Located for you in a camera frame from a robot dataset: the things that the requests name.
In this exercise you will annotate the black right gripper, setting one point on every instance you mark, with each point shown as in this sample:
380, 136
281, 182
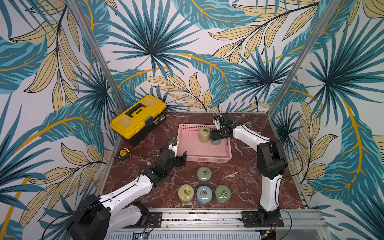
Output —
219, 133

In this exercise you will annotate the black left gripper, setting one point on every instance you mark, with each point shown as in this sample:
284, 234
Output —
179, 162

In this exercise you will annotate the blue canister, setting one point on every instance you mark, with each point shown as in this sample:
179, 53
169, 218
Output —
204, 195
215, 143

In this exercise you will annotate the yellow-green canister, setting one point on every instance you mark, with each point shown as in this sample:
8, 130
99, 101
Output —
186, 194
204, 134

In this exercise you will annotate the dark green canister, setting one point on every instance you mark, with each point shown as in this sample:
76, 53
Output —
204, 175

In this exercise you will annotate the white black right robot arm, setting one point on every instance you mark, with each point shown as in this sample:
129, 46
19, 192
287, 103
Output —
271, 158

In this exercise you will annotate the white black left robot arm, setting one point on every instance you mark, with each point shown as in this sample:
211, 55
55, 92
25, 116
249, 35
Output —
98, 217

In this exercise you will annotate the pink perforated plastic basket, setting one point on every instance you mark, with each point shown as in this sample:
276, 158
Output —
188, 141

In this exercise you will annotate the yellow black tape measure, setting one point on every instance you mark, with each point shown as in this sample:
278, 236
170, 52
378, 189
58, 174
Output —
124, 153

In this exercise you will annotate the yellow black plastic toolbox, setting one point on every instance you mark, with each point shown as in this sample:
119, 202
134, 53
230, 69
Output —
137, 122

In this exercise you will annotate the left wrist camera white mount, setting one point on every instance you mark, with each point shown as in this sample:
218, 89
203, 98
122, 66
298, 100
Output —
173, 145

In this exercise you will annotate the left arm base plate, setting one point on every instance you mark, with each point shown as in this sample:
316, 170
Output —
151, 220

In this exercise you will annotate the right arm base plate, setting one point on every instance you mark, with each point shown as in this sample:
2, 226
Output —
259, 219

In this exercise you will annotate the aluminium front rail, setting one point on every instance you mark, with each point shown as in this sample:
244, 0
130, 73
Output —
226, 224

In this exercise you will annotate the left aluminium frame post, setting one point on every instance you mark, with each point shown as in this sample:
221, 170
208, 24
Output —
90, 37

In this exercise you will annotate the aluminium frame post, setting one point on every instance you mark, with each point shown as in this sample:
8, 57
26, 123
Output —
321, 25
90, 37

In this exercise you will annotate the right aluminium frame post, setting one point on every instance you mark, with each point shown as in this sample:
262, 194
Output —
321, 25

